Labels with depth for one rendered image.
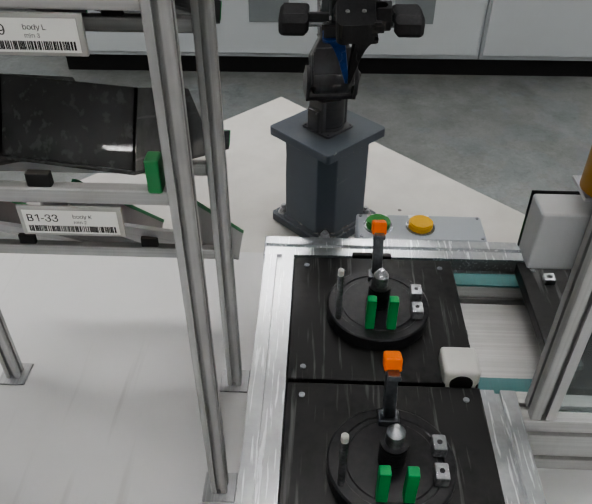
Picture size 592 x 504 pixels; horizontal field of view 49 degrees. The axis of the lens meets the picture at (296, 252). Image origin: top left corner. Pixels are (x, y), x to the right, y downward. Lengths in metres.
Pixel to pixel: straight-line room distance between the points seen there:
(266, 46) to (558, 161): 1.72
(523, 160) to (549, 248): 2.60
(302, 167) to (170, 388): 0.44
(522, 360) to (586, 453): 0.15
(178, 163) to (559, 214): 0.37
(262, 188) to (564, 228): 0.79
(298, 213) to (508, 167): 2.10
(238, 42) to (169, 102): 3.41
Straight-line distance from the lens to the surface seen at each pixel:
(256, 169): 1.42
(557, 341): 0.76
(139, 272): 1.17
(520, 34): 4.03
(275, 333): 0.90
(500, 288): 1.04
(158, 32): 0.48
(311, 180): 1.14
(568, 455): 0.93
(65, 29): 0.49
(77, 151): 0.60
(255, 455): 0.78
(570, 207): 0.69
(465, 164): 3.18
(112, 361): 1.03
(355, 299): 0.90
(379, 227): 0.90
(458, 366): 0.84
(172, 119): 0.51
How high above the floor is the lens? 1.61
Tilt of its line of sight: 39 degrees down
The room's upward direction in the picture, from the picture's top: straight up
